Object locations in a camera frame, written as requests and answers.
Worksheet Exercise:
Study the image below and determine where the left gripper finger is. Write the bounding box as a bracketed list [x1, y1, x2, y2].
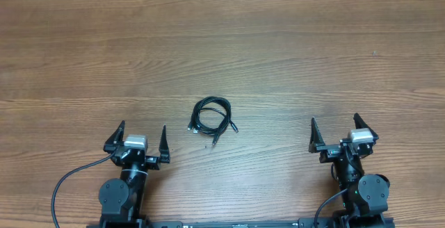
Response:
[159, 125, 170, 163]
[104, 120, 125, 148]

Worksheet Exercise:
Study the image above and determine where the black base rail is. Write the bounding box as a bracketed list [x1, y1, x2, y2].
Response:
[86, 216, 396, 228]

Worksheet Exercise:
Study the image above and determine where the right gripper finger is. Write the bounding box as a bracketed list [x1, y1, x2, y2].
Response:
[353, 113, 379, 141]
[309, 117, 325, 152]

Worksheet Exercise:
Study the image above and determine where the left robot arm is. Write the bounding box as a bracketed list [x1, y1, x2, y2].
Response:
[98, 121, 170, 228]

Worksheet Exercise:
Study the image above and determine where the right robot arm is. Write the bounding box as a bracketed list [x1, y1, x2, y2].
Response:
[309, 113, 395, 228]

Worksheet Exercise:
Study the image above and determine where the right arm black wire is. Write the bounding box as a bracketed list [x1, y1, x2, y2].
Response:
[314, 188, 348, 228]

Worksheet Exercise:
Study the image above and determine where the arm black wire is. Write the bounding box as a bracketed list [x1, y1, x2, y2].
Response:
[314, 188, 348, 228]
[51, 147, 119, 228]

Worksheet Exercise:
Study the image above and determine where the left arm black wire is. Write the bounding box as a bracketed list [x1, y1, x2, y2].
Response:
[51, 147, 119, 228]

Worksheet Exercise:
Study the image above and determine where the black cable with USB plugs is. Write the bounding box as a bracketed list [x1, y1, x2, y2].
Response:
[191, 96, 233, 146]

